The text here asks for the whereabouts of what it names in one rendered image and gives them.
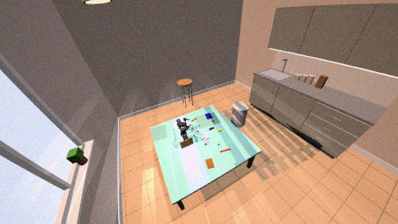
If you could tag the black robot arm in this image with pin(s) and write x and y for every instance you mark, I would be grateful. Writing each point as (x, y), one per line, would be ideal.
(183, 129)

